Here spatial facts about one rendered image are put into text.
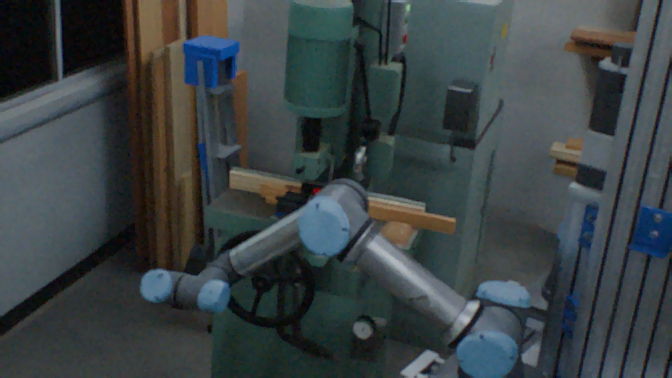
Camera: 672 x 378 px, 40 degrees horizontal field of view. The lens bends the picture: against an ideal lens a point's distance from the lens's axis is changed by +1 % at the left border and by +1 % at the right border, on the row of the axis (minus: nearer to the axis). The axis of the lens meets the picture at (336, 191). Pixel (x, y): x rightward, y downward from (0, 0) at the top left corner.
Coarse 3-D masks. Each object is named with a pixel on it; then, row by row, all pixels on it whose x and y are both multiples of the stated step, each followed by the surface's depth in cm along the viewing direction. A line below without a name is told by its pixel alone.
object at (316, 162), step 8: (320, 144) 272; (328, 144) 273; (296, 152) 264; (304, 152) 265; (320, 152) 266; (328, 152) 273; (296, 160) 263; (304, 160) 263; (312, 160) 262; (320, 160) 266; (328, 160) 274; (304, 168) 264; (312, 168) 263; (320, 168) 267; (296, 176) 265; (304, 176) 264; (312, 176) 264
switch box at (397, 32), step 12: (384, 0) 272; (396, 0) 272; (408, 0) 277; (384, 12) 274; (396, 12) 273; (408, 12) 280; (384, 24) 275; (396, 24) 274; (384, 36) 276; (396, 36) 275; (384, 48) 278; (396, 48) 276
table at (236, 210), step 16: (240, 192) 277; (208, 208) 264; (224, 208) 265; (240, 208) 266; (256, 208) 267; (272, 208) 268; (208, 224) 266; (224, 224) 264; (240, 224) 263; (256, 224) 261; (384, 224) 264; (416, 240) 262; (288, 256) 251
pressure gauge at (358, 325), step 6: (360, 318) 256; (366, 318) 255; (372, 318) 257; (354, 324) 256; (360, 324) 256; (366, 324) 255; (372, 324) 255; (354, 330) 257; (360, 330) 256; (366, 330) 256; (372, 330) 255; (360, 336) 257; (366, 336) 256
